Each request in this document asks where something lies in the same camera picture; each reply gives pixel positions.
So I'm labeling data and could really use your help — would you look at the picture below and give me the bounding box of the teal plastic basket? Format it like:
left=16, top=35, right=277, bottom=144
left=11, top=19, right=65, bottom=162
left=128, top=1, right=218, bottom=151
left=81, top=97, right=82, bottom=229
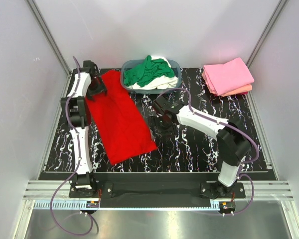
left=120, top=59, right=182, bottom=95

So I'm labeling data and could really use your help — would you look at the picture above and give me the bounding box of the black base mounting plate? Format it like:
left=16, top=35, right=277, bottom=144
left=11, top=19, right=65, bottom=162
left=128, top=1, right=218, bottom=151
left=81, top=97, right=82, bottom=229
left=69, top=173, right=246, bottom=199

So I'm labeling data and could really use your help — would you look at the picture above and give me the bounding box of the green t-shirt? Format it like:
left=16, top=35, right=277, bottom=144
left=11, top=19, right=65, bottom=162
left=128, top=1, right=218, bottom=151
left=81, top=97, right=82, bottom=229
left=123, top=55, right=176, bottom=88

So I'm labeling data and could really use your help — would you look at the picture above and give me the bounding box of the aluminium frame rail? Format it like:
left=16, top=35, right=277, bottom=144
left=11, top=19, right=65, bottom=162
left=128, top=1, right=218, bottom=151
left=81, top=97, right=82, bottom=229
left=23, top=181, right=293, bottom=200

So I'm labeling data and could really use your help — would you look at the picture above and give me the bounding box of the white t-shirt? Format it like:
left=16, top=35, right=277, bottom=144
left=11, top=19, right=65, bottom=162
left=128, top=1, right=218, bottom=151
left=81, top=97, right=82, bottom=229
left=124, top=54, right=178, bottom=91

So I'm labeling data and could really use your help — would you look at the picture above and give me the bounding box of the folded salmon t-shirt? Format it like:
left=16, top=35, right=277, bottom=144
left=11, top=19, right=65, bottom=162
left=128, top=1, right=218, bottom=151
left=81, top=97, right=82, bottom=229
left=202, top=72, right=252, bottom=97

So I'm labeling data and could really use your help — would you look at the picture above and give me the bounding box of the folded pink t-shirt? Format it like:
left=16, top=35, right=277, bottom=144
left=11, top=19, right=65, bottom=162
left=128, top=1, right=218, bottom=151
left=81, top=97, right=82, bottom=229
left=203, top=58, right=254, bottom=95

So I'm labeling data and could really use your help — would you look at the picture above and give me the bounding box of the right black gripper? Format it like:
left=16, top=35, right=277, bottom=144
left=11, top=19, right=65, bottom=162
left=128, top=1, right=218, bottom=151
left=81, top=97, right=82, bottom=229
left=148, top=115, right=178, bottom=141

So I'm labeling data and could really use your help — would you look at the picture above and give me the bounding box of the red t-shirt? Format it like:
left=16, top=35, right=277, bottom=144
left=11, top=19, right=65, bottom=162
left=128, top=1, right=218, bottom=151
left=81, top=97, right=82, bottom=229
left=87, top=70, right=157, bottom=166

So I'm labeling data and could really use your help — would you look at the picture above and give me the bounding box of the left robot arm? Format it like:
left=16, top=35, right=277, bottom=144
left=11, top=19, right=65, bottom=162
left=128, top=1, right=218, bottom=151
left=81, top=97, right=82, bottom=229
left=60, top=57, right=107, bottom=198

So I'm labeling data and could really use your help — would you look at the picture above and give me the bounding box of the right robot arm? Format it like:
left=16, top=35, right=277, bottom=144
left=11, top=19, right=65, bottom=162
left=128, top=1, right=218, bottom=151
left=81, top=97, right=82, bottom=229
left=149, top=96, right=253, bottom=199

